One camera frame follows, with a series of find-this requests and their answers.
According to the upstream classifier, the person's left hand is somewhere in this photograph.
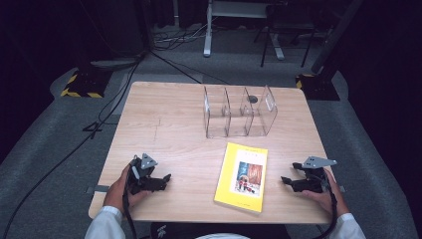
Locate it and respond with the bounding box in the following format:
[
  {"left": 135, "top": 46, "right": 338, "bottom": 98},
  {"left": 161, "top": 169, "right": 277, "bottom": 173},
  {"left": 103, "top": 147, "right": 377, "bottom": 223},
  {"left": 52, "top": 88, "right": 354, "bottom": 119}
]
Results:
[{"left": 103, "top": 163, "right": 149, "bottom": 210}]

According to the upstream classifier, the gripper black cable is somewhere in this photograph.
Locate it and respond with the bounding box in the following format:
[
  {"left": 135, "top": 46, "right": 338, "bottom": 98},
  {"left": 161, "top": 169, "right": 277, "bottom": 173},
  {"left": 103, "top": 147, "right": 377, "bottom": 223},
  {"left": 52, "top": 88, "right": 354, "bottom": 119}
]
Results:
[
  {"left": 313, "top": 173, "right": 338, "bottom": 239},
  {"left": 121, "top": 180, "right": 138, "bottom": 239}
]

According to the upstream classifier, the white desk frame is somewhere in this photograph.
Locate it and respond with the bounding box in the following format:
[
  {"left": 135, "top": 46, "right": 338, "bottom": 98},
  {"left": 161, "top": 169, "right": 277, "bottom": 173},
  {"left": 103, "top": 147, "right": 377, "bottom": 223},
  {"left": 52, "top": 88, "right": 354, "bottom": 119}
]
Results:
[{"left": 202, "top": 0, "right": 287, "bottom": 62}]

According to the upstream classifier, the black chair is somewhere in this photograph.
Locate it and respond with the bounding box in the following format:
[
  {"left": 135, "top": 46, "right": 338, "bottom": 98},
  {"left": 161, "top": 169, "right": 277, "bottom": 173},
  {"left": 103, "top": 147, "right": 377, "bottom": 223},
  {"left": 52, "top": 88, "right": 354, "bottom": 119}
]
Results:
[{"left": 253, "top": 3, "right": 317, "bottom": 69}]

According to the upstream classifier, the black yellow striped stand base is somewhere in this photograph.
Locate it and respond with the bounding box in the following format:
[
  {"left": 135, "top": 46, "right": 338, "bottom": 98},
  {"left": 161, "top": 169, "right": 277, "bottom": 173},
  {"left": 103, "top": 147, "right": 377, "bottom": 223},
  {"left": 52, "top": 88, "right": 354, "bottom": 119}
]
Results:
[
  {"left": 60, "top": 69, "right": 113, "bottom": 100},
  {"left": 295, "top": 73, "right": 341, "bottom": 102}
]

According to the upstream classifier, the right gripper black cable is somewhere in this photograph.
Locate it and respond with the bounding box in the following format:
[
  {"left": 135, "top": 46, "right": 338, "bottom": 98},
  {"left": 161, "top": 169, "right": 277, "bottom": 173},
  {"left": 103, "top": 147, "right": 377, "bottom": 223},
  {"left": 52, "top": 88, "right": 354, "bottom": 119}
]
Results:
[{"left": 313, "top": 173, "right": 338, "bottom": 239}]

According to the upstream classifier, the person's right hand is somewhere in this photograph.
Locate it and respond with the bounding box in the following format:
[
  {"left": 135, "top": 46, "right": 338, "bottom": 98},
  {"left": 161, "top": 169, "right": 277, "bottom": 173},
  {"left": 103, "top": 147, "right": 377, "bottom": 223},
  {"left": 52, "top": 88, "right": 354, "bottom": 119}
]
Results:
[{"left": 301, "top": 168, "right": 350, "bottom": 217}]

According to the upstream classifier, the bundle of floor cables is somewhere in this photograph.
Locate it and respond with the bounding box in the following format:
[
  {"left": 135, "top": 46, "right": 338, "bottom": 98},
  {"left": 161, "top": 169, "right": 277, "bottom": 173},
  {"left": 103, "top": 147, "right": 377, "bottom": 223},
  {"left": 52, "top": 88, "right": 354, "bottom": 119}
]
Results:
[{"left": 151, "top": 23, "right": 208, "bottom": 52}]

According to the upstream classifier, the person's dark clothing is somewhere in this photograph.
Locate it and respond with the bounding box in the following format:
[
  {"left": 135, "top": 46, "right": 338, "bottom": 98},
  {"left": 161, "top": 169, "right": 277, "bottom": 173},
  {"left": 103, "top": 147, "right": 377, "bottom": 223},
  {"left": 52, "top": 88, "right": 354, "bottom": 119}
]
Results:
[{"left": 149, "top": 221, "right": 293, "bottom": 239}]

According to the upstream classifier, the long black floor cable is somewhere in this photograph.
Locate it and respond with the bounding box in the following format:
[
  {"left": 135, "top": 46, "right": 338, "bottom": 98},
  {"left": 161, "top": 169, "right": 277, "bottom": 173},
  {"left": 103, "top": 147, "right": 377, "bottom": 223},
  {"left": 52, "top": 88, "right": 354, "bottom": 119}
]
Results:
[{"left": 0, "top": 53, "right": 145, "bottom": 239}]

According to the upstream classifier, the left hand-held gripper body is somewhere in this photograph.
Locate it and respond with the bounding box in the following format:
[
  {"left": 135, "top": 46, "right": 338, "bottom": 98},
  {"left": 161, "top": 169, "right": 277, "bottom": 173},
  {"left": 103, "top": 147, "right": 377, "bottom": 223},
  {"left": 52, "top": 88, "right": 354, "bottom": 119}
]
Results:
[{"left": 127, "top": 152, "right": 159, "bottom": 195}]

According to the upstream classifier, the clear acrylic book rack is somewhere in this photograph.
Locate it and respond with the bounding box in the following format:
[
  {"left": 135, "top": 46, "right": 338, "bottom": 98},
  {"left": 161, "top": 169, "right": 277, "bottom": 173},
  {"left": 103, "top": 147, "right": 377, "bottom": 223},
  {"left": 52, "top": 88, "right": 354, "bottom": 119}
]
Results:
[{"left": 202, "top": 84, "right": 279, "bottom": 139}]

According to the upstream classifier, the thin black floor cable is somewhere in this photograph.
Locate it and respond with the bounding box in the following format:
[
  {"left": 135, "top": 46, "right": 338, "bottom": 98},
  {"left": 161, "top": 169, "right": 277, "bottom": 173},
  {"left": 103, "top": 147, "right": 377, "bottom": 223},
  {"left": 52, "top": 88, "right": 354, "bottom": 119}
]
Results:
[{"left": 148, "top": 49, "right": 231, "bottom": 86}]

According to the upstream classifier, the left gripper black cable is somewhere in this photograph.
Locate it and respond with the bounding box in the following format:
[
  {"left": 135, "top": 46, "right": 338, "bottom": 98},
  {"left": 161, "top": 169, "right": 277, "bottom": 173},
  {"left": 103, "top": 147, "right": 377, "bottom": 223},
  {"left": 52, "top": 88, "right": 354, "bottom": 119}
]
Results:
[{"left": 121, "top": 180, "right": 138, "bottom": 239}]

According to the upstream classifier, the yellow book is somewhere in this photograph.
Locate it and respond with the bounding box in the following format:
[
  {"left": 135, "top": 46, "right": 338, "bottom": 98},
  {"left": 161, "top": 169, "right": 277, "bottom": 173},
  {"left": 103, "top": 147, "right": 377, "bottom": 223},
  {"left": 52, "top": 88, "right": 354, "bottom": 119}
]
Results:
[{"left": 213, "top": 141, "right": 269, "bottom": 214}]

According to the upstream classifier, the grey metal stand post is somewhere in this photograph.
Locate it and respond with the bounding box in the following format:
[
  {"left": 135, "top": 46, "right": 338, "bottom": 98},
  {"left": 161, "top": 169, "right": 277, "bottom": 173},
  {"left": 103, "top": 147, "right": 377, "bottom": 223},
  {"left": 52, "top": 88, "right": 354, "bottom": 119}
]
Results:
[{"left": 311, "top": 0, "right": 365, "bottom": 75}]

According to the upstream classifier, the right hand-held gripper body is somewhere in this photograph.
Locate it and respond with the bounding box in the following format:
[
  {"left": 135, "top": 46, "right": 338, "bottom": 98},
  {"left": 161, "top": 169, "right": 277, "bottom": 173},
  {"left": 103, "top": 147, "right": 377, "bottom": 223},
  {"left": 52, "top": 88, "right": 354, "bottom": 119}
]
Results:
[{"left": 292, "top": 155, "right": 338, "bottom": 194}]

